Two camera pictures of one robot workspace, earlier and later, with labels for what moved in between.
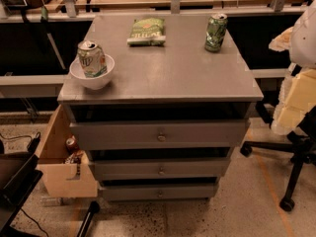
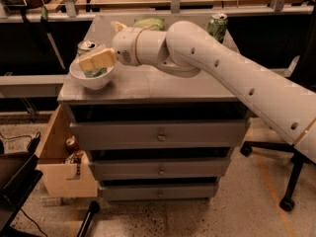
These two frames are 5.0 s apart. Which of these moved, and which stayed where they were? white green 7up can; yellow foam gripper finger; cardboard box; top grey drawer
Moved: yellow foam gripper finger
Stayed: white green 7up can; cardboard box; top grey drawer
